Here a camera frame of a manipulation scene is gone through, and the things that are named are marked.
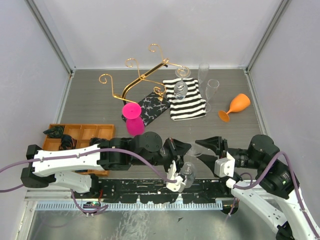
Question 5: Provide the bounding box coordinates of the tall clear champagne flute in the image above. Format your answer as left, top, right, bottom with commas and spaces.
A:
197, 63, 210, 85

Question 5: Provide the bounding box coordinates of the orange wooden compartment tray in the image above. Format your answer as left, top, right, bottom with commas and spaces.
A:
42, 123, 116, 177

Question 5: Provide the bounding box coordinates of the green patterned rolled tie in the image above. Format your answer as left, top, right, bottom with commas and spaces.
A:
43, 125, 65, 139

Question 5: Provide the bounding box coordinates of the orange floral rolled tie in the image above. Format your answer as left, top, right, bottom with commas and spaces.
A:
58, 134, 77, 151

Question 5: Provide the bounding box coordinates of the black white striped cloth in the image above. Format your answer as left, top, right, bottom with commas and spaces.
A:
162, 78, 206, 121

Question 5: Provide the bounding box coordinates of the gold wine glass rack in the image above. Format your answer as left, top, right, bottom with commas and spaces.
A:
97, 43, 190, 125

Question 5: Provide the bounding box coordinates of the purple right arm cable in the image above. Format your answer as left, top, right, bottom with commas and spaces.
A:
224, 151, 320, 238

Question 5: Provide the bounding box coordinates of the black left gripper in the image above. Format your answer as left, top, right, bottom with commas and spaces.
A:
132, 138, 192, 177

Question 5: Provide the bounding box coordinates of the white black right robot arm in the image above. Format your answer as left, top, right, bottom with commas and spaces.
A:
195, 134, 320, 240

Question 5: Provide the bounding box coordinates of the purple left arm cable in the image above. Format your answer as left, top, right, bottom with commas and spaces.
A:
0, 147, 181, 218

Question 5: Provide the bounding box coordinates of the orange plastic wine glass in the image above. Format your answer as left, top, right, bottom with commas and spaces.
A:
218, 93, 251, 123

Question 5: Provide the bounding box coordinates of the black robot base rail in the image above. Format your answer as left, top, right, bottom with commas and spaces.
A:
74, 178, 233, 204

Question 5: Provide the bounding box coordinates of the white slotted cable duct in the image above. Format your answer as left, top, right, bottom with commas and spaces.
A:
35, 200, 223, 211

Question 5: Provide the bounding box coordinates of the clear stemmed wine glass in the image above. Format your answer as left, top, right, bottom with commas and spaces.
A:
180, 142, 203, 189

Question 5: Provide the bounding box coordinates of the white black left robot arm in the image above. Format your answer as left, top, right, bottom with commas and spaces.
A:
20, 131, 191, 198

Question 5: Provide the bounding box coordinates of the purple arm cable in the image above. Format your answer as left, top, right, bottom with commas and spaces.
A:
224, 151, 320, 238
0, 147, 181, 218

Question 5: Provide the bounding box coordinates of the pink plastic wine glass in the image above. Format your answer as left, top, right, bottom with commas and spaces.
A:
122, 102, 145, 136

